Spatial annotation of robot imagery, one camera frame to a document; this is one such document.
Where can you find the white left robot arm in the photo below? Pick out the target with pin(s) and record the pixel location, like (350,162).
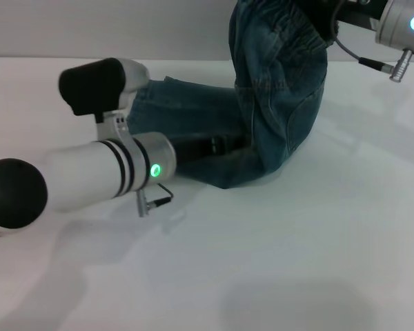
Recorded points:
(89,172)

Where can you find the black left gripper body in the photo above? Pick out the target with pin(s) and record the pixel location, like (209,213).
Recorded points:
(193,150)

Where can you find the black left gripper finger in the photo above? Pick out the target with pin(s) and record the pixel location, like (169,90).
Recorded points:
(219,145)

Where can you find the blue denim shorts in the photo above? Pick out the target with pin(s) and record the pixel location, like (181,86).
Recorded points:
(279,103)

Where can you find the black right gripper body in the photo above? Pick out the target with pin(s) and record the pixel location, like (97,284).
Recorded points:
(359,12)

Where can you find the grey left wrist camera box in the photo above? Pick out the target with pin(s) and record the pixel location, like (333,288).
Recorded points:
(89,86)

